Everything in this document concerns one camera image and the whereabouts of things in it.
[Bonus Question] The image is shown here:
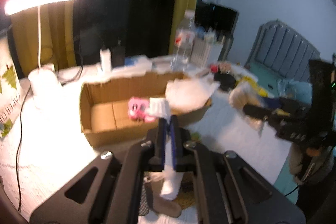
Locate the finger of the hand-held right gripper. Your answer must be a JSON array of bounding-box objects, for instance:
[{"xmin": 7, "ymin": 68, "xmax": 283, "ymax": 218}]
[{"xmin": 243, "ymin": 104, "xmax": 271, "ymax": 120}]

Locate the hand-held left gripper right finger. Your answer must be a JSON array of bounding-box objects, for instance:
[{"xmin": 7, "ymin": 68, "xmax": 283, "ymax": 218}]
[{"xmin": 171, "ymin": 116, "xmax": 306, "ymax": 224}]

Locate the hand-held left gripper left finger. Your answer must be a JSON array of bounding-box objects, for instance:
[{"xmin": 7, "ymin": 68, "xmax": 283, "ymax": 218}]
[{"xmin": 30, "ymin": 118, "xmax": 168, "ymax": 224}]

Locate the beige plush toy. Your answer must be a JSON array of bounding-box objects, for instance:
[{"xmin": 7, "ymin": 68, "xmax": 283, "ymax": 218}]
[{"xmin": 229, "ymin": 82, "xmax": 264, "ymax": 131}]

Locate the white sock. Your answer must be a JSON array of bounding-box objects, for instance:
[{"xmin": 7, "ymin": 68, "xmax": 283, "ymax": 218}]
[{"xmin": 146, "ymin": 97, "xmax": 183, "ymax": 201}]

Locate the cardboard box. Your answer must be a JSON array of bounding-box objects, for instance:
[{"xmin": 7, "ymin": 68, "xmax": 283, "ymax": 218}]
[{"xmin": 79, "ymin": 71, "xmax": 213, "ymax": 147}]

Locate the person's right forearm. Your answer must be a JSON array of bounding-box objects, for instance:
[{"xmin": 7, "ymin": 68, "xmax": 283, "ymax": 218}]
[{"xmin": 288, "ymin": 145, "xmax": 334, "ymax": 184}]

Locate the yellow cloth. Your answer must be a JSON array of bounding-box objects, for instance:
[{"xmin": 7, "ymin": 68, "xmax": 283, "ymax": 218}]
[{"xmin": 236, "ymin": 75, "xmax": 269, "ymax": 98}]

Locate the crumpled clear plastic bag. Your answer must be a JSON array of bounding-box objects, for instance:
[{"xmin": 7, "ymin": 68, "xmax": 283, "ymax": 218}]
[{"xmin": 276, "ymin": 78, "xmax": 313, "ymax": 99}]

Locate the pink plush item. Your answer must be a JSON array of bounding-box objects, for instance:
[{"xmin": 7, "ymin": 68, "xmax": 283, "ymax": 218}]
[{"xmin": 128, "ymin": 97, "xmax": 156, "ymax": 123}]

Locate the black round container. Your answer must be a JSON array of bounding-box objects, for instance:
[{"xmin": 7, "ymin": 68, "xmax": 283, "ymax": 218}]
[{"xmin": 213, "ymin": 73, "xmax": 236, "ymax": 91}]

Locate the white plastic bag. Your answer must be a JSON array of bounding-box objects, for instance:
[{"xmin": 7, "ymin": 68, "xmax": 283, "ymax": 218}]
[{"xmin": 165, "ymin": 76, "xmax": 221, "ymax": 112}]

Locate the black mesh item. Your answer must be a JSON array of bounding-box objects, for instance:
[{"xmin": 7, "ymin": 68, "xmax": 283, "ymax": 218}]
[{"xmin": 139, "ymin": 179, "xmax": 151, "ymax": 217}]

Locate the clear plastic water bottle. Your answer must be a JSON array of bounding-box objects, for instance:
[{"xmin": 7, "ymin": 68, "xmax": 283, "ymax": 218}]
[{"xmin": 170, "ymin": 10, "xmax": 196, "ymax": 72}]

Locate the white power adapter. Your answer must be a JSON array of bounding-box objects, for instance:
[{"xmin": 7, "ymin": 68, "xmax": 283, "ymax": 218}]
[{"xmin": 99, "ymin": 48, "xmax": 112, "ymax": 73}]

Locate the black television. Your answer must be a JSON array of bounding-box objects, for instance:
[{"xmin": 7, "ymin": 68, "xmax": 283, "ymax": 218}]
[{"xmin": 195, "ymin": 2, "xmax": 240, "ymax": 33}]

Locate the white desk lamp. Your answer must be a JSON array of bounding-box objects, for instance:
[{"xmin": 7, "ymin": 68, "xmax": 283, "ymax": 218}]
[{"xmin": 4, "ymin": 0, "xmax": 85, "ymax": 109}]

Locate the printed cardboard carton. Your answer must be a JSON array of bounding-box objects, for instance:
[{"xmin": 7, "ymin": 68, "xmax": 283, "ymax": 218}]
[{"xmin": 0, "ymin": 27, "xmax": 22, "ymax": 138}]

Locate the black cable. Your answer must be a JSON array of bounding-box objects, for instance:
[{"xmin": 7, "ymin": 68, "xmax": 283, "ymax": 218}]
[{"xmin": 15, "ymin": 86, "xmax": 32, "ymax": 210}]

